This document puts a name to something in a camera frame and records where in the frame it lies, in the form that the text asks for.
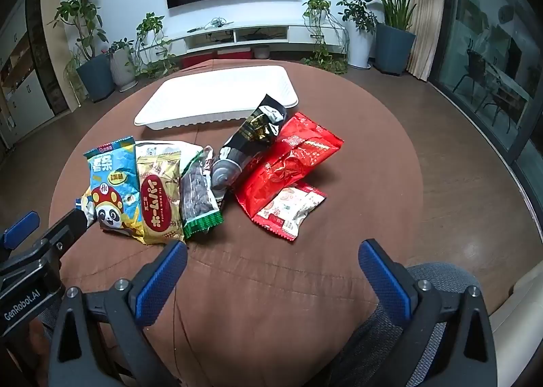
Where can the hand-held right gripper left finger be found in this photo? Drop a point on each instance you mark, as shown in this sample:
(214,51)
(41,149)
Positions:
(163,281)

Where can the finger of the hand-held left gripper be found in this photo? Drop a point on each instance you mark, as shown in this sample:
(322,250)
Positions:
(21,229)
(70,225)

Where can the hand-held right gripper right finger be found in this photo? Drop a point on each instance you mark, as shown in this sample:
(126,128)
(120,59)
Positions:
(384,281)

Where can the blue cartoon panda snack packet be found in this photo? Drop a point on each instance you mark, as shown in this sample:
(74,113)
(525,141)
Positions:
(114,183)

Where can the gold snack packet red label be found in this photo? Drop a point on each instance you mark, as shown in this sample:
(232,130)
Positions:
(161,208)

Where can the small red white snack packet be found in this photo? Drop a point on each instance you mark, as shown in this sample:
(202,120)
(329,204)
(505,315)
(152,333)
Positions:
(288,208)

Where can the large red snack packet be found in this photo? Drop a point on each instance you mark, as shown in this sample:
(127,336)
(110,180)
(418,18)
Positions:
(280,166)

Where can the black snack packet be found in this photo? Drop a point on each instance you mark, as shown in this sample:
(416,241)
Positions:
(254,128)

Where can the white plastic tray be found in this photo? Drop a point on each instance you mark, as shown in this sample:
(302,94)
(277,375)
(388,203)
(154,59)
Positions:
(220,94)

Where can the grey fabric chair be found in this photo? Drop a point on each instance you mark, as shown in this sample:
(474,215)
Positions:
(445,274)

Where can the cream curved object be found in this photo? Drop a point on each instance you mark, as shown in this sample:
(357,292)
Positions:
(517,298)

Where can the wooden shelf cabinet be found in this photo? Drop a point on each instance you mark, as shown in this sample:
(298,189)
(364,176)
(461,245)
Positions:
(25,94)

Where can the tall thin plant blue pot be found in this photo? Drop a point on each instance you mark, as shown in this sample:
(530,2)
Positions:
(99,77)

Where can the small plant white pot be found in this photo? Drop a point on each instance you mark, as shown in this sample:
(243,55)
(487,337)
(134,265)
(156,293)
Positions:
(123,73)

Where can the red storage box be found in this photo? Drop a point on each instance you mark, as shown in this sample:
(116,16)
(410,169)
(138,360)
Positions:
(195,60)
(235,54)

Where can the trailing pothos plant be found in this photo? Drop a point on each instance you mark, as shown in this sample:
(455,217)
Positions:
(148,24)
(318,3)

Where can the bushy plant tall white pot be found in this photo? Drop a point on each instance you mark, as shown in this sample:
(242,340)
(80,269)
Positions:
(360,51)

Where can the beige curtain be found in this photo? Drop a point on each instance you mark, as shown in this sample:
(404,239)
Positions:
(426,51)

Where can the tall leafy plant blue pot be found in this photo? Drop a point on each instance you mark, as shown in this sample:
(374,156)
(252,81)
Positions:
(394,47)

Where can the small empty white pot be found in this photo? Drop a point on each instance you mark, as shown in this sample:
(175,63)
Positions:
(261,51)

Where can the glass sliding door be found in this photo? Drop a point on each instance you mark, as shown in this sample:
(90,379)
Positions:
(488,51)

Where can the white television cabinet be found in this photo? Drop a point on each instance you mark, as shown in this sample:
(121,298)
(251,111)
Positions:
(263,32)

